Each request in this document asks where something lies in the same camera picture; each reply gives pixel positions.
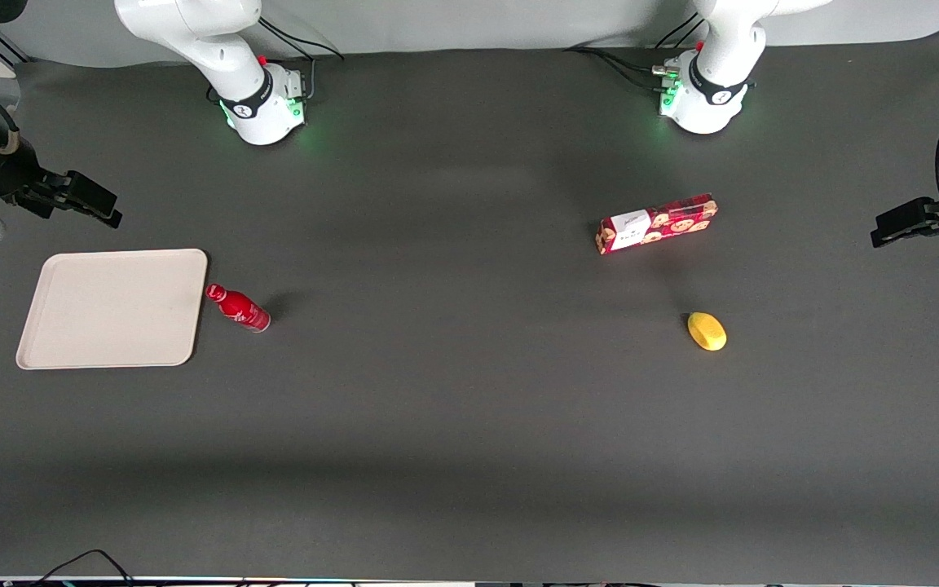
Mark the yellow lemon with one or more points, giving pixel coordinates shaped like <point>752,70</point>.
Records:
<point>707,331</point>

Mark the dark grey table mat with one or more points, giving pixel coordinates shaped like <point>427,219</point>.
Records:
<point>469,408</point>

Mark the red cookie box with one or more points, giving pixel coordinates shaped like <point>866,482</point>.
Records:
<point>657,224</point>

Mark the red coke bottle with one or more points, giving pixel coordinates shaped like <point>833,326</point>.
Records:
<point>241,308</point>

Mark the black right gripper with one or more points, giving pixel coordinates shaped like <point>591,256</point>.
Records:
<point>3,174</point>

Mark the beige plastic tray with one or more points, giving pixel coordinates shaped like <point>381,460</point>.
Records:
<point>111,310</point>

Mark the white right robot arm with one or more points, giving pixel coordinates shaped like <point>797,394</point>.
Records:
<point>225,57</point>

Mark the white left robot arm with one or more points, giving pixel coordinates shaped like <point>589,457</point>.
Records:
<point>718,65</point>

